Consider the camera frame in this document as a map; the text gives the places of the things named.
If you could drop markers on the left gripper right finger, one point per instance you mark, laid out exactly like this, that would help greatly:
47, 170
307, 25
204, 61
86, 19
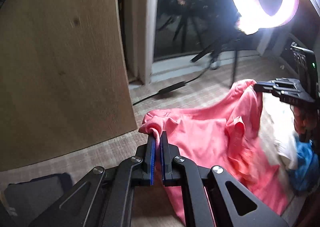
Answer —
172, 171

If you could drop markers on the fingers of the right gripper seen remotely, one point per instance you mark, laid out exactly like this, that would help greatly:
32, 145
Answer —
264, 86

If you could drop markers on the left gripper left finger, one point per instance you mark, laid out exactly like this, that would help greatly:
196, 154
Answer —
143, 173

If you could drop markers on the pink shirt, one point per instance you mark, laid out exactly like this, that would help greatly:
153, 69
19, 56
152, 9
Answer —
224, 134

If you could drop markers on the person right hand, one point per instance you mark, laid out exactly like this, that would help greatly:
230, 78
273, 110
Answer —
306, 122

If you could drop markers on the white garment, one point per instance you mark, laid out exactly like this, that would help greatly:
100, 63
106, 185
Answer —
277, 133

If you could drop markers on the black tripod stand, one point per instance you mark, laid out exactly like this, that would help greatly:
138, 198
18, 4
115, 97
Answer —
225, 42

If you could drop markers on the plaid woven mat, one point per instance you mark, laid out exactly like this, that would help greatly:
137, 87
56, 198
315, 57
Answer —
151, 205

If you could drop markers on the blue garment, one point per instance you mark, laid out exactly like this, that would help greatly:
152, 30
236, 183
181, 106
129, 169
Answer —
306, 176

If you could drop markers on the large plywood board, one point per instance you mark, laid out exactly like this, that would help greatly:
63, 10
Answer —
64, 84

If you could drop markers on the dark grey folded garment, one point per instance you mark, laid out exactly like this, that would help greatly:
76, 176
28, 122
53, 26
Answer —
27, 200

